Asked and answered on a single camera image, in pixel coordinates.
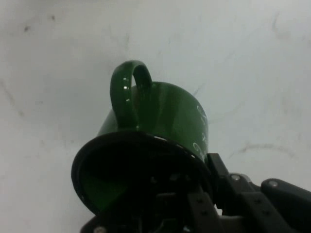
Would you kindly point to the green enamel mug white lettering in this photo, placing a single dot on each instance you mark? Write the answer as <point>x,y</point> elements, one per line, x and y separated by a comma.
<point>170,109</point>

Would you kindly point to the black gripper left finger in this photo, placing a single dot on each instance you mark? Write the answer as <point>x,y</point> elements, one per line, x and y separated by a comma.
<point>201,211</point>

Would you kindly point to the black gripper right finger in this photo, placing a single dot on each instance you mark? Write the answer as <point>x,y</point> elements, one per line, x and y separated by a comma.
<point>279,206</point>

